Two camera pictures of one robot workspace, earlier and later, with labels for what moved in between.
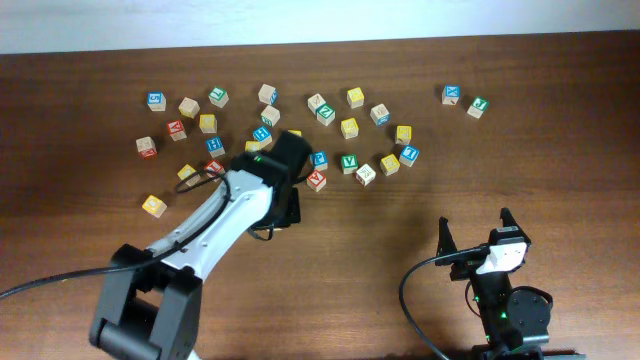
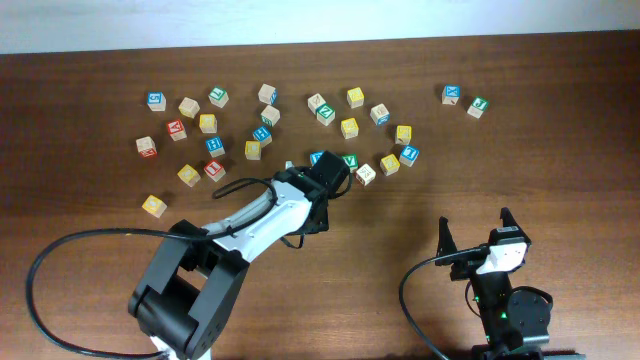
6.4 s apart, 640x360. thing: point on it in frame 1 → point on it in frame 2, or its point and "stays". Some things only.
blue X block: x=450 y=94 stays
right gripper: x=464 y=267 stays
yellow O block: x=186 y=171 stays
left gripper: x=293 y=215 → x=323 y=226
